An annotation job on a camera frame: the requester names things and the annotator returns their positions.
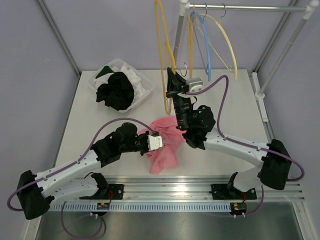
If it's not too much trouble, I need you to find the white plastic perforated basket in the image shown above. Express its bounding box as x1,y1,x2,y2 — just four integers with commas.
87,59,155,113

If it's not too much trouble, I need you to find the black t shirt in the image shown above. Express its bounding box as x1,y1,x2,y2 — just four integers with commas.
96,71,135,111

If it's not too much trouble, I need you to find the green and white t shirt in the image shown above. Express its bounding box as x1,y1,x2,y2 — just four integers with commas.
95,65,114,79

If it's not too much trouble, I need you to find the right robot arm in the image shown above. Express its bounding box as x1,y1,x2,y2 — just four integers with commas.
165,67,292,199

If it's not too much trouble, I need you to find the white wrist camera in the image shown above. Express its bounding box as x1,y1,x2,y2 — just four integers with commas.
147,135,164,152
185,77,203,96

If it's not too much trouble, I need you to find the black mounting plate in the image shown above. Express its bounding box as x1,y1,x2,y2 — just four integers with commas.
80,183,125,200
210,183,258,200

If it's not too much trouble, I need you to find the white slotted cable duct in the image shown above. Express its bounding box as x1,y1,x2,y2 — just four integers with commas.
49,201,231,213

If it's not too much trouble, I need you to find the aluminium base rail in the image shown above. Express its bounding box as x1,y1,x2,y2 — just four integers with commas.
49,174,305,203

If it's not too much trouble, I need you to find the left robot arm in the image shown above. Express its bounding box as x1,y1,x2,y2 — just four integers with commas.
7,122,161,220

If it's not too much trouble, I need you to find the metal clothes rack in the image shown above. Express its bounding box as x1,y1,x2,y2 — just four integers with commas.
173,0,320,122

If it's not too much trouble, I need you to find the yellow hanger with metal hook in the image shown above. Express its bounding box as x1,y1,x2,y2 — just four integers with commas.
187,14,194,78

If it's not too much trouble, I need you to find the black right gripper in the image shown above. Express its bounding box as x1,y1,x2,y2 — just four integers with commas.
166,67,193,130

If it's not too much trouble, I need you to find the pink t shirt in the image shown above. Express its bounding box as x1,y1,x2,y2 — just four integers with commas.
146,116,185,175

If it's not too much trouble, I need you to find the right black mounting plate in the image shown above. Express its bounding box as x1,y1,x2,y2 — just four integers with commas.
210,183,258,200

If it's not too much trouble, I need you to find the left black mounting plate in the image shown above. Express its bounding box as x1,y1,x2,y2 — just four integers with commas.
80,183,125,200

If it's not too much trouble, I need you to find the blue hanger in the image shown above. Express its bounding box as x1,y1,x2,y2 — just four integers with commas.
190,9,212,82

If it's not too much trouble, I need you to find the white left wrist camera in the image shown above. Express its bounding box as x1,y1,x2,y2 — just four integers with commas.
147,135,164,152

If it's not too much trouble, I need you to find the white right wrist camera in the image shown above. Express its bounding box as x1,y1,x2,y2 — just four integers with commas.
185,77,203,96

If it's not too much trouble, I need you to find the cream hanger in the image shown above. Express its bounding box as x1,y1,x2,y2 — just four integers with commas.
200,13,239,81

